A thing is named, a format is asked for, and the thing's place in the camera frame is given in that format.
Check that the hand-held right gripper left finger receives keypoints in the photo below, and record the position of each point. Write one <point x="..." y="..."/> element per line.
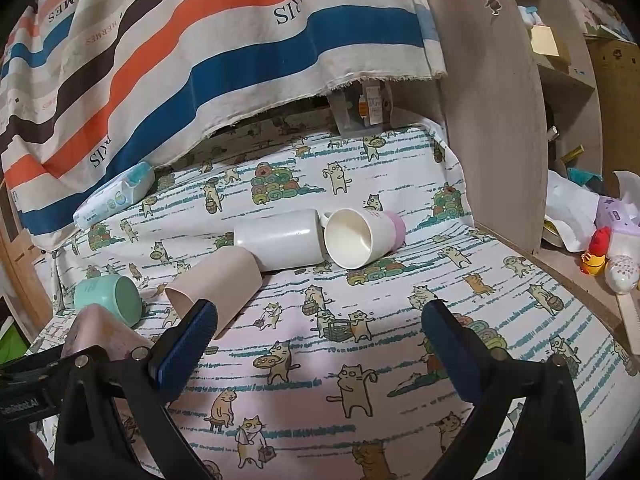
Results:
<point x="187" y="340"/>

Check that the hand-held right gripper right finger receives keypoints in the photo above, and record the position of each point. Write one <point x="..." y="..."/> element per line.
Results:
<point x="452" y="355"/>

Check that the pink cup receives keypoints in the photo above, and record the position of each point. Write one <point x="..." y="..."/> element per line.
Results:
<point x="105" y="330"/>

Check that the beige cup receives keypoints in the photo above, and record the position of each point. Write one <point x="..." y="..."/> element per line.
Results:
<point x="225" y="275"/>

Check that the green cup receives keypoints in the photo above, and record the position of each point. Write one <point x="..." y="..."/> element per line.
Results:
<point x="107" y="300"/>

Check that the tall white cup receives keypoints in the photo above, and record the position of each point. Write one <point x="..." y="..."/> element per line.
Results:
<point x="277" y="240"/>

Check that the lilac cup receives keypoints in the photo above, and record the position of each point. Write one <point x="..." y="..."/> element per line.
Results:
<point x="398" y="227"/>

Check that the cat print bedsheet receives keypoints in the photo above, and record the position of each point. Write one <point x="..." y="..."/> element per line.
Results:
<point x="350" y="285"/>

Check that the wet wipes pack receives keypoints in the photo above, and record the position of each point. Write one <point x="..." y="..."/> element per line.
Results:
<point x="115" y="195"/>

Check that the red and yellow toy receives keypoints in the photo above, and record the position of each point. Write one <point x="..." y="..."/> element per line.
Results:
<point x="596" y="255"/>

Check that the white plastic bag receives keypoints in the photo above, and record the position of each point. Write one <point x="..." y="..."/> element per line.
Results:
<point x="570" y="210"/>

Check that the speckled white egg toy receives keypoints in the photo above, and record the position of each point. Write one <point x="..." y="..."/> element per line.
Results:
<point x="621" y="274"/>

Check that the purple tissue pack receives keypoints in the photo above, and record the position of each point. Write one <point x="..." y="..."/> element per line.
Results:
<point x="620" y="215"/>

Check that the wooden shelf unit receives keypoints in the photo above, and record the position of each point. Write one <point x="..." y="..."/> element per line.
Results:
<point x="490" y="110"/>

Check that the white labelled bottle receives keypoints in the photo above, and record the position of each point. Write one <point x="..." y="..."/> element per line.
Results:
<point x="375" y="105"/>

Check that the clear plastic container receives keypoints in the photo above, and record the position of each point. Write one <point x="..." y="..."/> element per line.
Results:
<point x="347" y="112"/>

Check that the striped cloth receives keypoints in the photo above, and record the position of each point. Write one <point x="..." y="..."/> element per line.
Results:
<point x="200" y="35"/>

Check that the yellow box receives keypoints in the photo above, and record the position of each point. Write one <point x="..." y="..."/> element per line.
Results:
<point x="545" y="40"/>

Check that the wooden bed frame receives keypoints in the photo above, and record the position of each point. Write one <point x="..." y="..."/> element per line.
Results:
<point x="25" y="280"/>

